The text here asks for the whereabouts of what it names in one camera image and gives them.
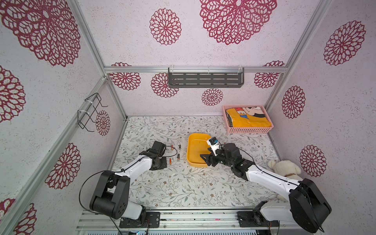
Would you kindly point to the grey wall shelf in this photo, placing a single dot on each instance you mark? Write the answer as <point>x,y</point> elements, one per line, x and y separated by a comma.
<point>206,79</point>

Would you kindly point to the cream plush dog toy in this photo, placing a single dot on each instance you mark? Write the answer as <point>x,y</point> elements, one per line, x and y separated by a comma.
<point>286,168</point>

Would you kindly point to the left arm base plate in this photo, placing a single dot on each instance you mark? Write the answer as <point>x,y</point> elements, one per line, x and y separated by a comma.
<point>147,220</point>

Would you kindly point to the yellow cartoon towel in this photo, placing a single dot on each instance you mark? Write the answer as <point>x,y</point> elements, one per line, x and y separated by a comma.
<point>247,117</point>

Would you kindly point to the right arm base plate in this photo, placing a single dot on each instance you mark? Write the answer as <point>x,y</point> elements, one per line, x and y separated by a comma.
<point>254,218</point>

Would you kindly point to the black wire wall rack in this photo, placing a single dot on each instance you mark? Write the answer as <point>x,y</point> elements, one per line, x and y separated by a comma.
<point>84,116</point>

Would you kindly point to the yellow plastic storage tray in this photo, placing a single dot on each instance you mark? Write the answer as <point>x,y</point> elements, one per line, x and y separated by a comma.
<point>197,145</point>

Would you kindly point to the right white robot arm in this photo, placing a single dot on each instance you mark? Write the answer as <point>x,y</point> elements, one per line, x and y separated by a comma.
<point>306,206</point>

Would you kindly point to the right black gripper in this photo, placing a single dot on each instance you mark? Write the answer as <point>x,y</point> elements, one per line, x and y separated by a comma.
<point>212,158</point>

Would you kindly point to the pink perforated plastic basket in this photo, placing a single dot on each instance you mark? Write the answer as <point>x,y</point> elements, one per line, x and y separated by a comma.
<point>245,130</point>

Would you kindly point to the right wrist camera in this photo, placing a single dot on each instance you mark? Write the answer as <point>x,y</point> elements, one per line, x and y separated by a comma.
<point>214,145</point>

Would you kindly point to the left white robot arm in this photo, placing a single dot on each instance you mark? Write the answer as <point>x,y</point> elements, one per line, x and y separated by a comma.
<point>111,195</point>

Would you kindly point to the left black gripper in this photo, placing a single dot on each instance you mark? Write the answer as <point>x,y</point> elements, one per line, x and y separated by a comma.
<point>164,164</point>

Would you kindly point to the aluminium rail frame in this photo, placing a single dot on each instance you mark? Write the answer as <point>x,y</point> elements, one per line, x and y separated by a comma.
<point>184,221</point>

